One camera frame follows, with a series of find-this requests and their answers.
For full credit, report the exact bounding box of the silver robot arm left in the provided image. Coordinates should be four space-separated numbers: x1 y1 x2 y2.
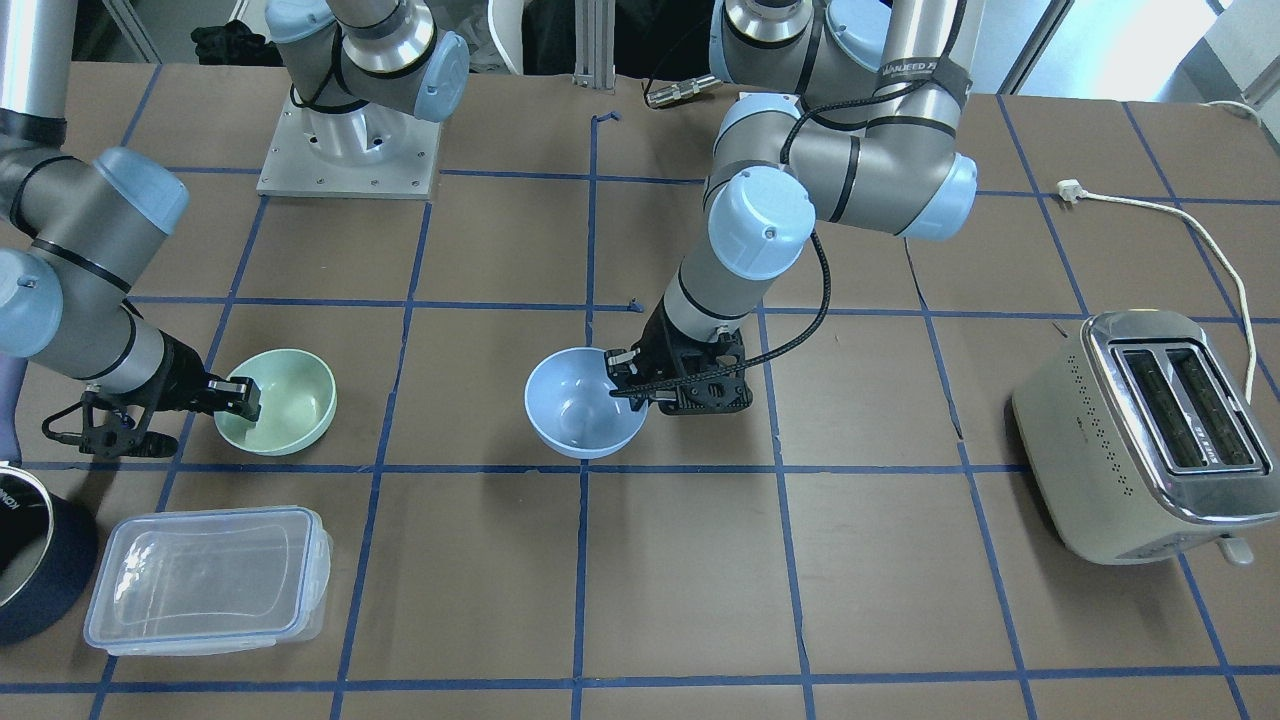
604 1 986 415

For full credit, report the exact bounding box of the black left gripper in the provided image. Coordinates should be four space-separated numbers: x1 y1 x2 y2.
605 301 753 416

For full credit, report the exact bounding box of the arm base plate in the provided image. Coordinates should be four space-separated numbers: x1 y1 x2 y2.
257 99 442 201

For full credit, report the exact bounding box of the blue bowl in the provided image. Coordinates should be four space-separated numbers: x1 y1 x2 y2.
524 347 648 460

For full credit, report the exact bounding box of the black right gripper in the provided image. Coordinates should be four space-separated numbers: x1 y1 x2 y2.
41 333 261 459

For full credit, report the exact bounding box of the green bowl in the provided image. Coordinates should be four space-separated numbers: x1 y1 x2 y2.
214 348 337 456

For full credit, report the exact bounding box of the white toaster power cable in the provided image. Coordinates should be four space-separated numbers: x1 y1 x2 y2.
1057 179 1260 405

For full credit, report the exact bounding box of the cream silver toaster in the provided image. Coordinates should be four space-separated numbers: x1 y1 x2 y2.
1011 309 1279 566

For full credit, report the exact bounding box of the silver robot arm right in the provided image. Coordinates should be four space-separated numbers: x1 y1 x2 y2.
3 1 470 468

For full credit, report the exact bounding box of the aluminium frame post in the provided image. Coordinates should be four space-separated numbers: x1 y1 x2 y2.
571 0 616 94

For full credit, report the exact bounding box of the clear plastic container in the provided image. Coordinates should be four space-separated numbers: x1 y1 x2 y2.
83 506 332 657

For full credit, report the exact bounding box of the dark blue saucepan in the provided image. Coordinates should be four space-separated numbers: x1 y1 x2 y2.
0 355 99 646

